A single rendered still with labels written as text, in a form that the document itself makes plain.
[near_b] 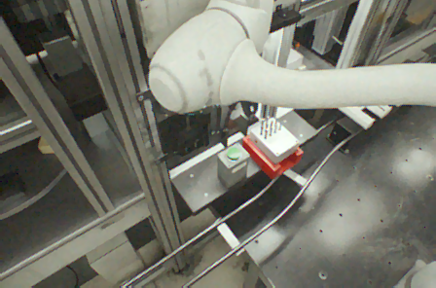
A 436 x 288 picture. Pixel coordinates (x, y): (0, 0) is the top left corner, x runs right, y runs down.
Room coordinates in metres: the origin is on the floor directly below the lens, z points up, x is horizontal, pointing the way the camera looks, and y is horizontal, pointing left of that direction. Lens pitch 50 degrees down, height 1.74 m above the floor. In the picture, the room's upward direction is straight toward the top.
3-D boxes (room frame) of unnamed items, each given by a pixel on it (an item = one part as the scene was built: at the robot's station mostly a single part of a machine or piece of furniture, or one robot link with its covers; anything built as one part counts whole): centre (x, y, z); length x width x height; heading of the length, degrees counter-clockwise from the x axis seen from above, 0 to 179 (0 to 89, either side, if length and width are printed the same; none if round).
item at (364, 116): (0.92, -0.69, 0.84); 0.36 x 0.14 x 0.10; 125
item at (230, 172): (0.52, -0.04, 0.97); 0.08 x 0.08 x 0.12; 35
